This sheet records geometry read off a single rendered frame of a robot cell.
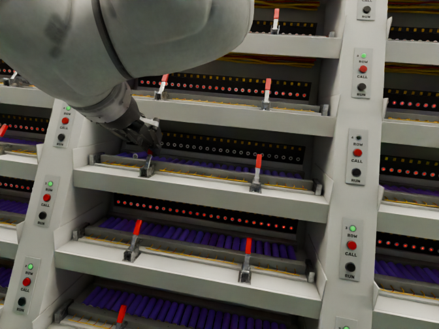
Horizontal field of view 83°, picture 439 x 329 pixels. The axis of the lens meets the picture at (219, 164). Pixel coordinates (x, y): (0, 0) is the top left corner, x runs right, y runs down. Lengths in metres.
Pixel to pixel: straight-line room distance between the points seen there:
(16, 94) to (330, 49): 0.82
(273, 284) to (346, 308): 0.15
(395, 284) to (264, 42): 0.63
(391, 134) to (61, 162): 0.78
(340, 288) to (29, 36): 0.62
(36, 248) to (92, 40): 0.55
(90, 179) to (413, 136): 0.75
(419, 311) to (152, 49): 0.67
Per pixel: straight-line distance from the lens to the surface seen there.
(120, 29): 0.31
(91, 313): 0.78
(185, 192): 0.58
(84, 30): 0.32
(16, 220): 0.88
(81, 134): 0.72
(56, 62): 0.33
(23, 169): 0.80
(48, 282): 0.75
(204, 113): 0.61
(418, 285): 0.74
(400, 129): 0.67
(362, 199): 0.61
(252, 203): 0.56
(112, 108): 0.42
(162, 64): 0.32
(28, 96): 0.86
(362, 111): 0.65
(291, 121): 0.60
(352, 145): 0.61
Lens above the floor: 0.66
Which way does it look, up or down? 8 degrees up
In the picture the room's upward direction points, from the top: 8 degrees clockwise
